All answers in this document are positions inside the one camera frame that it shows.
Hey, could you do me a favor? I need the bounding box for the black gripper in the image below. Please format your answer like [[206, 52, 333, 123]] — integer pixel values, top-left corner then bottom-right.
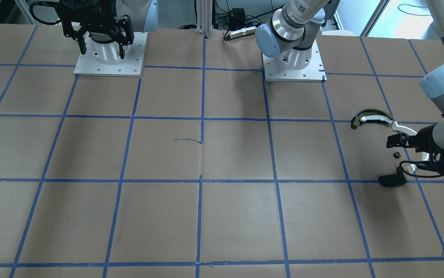
[[386, 125, 444, 174], [59, 0, 134, 59]]

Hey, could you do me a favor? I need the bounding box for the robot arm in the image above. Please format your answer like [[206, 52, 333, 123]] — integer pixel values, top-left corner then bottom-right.
[[29, 0, 159, 59], [256, 0, 444, 177]]

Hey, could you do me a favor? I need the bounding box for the white curved plastic part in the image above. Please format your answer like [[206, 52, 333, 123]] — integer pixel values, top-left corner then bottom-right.
[[391, 121, 429, 174]]

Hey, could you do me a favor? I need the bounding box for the small black plastic part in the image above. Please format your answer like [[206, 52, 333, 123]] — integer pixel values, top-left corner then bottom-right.
[[378, 173, 407, 188]]

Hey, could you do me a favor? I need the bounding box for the olive curved brake shoe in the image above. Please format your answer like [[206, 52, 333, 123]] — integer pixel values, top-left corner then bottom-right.
[[351, 108, 394, 129]]

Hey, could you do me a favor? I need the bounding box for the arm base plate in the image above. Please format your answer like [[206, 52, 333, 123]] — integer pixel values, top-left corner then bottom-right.
[[261, 40, 327, 82], [74, 32, 148, 78]]

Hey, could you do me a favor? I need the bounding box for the aluminium frame post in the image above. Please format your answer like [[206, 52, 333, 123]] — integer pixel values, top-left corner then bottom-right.
[[195, 0, 214, 38]]

